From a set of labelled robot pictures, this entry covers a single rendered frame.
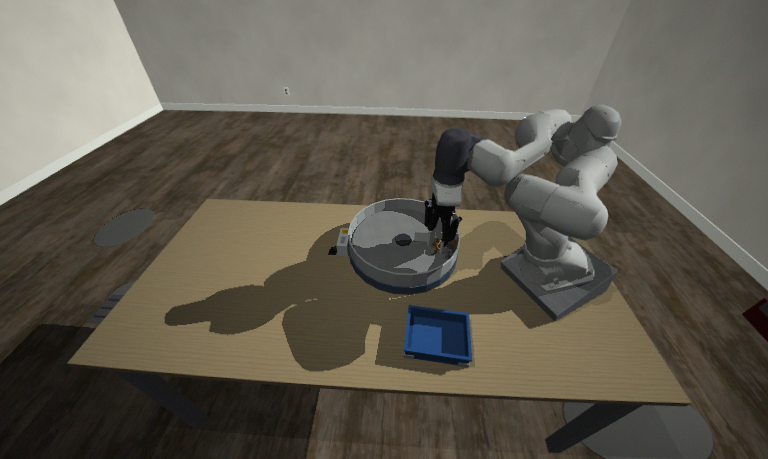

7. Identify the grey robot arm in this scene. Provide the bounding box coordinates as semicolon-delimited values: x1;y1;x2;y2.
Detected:
431;105;621;292

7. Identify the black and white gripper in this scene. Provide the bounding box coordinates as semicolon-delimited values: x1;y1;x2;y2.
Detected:
424;193;462;254

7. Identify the blue shallow tray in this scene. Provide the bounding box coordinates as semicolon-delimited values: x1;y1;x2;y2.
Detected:
403;305;472;368

